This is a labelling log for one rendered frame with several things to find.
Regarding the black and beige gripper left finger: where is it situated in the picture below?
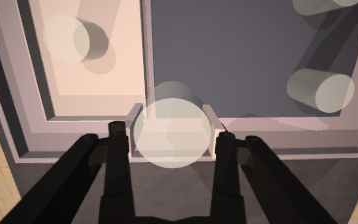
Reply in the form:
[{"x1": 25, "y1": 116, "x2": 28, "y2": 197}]
[{"x1": 0, "y1": 103, "x2": 143, "y2": 224}]

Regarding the beige cylinder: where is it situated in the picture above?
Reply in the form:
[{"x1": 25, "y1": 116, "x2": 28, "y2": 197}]
[
  {"x1": 133, "y1": 81, "x2": 211, "y2": 168},
  {"x1": 292, "y1": 0, "x2": 358, "y2": 16},
  {"x1": 43, "y1": 14, "x2": 109, "y2": 63},
  {"x1": 287, "y1": 68, "x2": 355, "y2": 113}
]

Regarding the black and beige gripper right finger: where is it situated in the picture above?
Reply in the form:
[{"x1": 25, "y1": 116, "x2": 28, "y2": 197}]
[{"x1": 202, "y1": 105, "x2": 338, "y2": 224}]

